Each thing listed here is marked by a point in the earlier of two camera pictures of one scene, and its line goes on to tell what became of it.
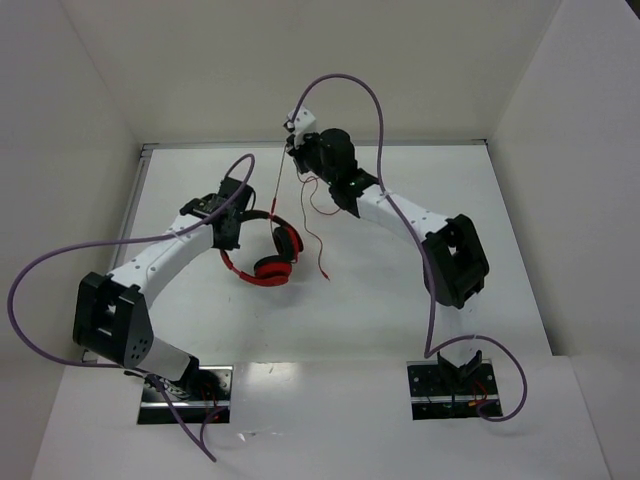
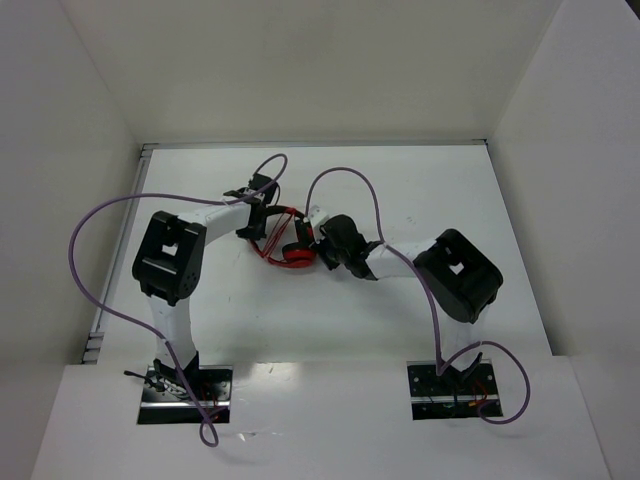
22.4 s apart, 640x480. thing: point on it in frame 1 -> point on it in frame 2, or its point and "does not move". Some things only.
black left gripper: x=228 y=230 -> x=255 y=214
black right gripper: x=296 y=151 -> x=320 y=246
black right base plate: x=432 y=397 does not move
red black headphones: x=277 y=268 -> x=302 y=252
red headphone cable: x=304 y=207 -> x=274 y=239
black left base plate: x=204 y=391 does not move
